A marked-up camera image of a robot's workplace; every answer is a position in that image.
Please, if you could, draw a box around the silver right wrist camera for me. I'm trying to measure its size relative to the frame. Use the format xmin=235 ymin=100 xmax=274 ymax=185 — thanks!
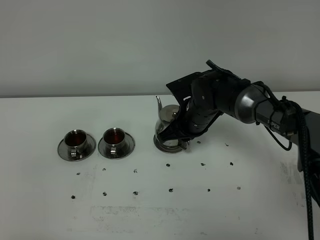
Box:
xmin=206 ymin=59 xmax=241 ymax=80

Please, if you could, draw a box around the right stainless steel saucer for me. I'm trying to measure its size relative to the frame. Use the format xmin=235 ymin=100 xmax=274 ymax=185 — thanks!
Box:
xmin=98 ymin=132 xmax=136 ymax=160

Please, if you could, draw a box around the left stainless steel teacup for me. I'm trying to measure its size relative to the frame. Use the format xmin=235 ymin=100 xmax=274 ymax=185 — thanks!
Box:
xmin=63 ymin=129 xmax=88 ymax=159

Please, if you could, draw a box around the black right camera cable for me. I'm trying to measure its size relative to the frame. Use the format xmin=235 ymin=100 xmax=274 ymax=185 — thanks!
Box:
xmin=259 ymin=81 xmax=318 ymax=240

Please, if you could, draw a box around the left stainless steel saucer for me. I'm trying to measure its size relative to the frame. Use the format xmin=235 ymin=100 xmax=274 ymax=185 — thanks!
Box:
xmin=57 ymin=134 xmax=97 ymax=162

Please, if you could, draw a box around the stainless steel teacup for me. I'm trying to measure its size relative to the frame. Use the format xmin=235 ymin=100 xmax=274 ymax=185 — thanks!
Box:
xmin=63 ymin=129 xmax=88 ymax=159
xmin=102 ymin=127 xmax=126 ymax=156

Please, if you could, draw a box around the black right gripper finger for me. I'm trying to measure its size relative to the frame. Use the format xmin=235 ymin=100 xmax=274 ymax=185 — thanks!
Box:
xmin=156 ymin=120 xmax=193 ymax=143

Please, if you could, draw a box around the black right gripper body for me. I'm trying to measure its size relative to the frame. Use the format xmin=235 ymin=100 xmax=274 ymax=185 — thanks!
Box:
xmin=166 ymin=70 xmax=248 ymax=138

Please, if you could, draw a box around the stainless steel teapot saucer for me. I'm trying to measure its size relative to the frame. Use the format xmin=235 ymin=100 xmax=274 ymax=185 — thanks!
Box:
xmin=153 ymin=138 xmax=188 ymax=154

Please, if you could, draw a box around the right stainless steel teacup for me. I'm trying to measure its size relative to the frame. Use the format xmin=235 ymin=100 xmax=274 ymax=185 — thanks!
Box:
xmin=102 ymin=127 xmax=126 ymax=156

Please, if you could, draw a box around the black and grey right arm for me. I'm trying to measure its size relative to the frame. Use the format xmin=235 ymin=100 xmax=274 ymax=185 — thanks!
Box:
xmin=157 ymin=70 xmax=299 ymax=145

